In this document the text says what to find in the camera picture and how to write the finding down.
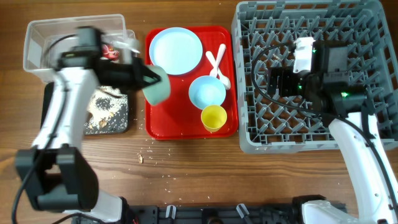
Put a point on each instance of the grey dishwasher rack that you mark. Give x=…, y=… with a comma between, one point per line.
x=261, y=30

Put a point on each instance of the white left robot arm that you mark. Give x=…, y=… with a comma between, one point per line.
x=55, y=176

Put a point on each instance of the black waste tray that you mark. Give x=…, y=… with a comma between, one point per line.
x=105, y=112

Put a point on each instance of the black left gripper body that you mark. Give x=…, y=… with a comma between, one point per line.
x=122, y=75

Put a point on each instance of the red snack wrapper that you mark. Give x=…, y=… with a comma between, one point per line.
x=110, y=53

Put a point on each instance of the green bowl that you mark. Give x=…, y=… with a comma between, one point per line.
x=159, y=91

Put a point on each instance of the clear plastic bin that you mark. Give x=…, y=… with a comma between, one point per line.
x=46, y=39

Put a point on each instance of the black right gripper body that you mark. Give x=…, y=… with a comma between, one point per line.
x=285, y=84

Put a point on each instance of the rice and food waste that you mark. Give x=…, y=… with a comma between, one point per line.
x=105, y=107

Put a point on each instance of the black mounting rail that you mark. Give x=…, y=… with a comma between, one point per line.
x=266, y=214

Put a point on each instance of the light blue bowl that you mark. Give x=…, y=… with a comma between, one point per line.
x=205, y=91

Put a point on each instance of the light blue plate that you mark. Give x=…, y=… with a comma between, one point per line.
x=177, y=50

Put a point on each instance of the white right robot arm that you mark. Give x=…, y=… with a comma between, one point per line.
x=320, y=74

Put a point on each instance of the yellow cup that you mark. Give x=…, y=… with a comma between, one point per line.
x=213, y=118

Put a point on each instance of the pink plastic fork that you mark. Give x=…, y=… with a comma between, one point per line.
x=221, y=50

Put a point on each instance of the white plastic spoon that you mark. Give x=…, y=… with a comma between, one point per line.
x=225, y=80

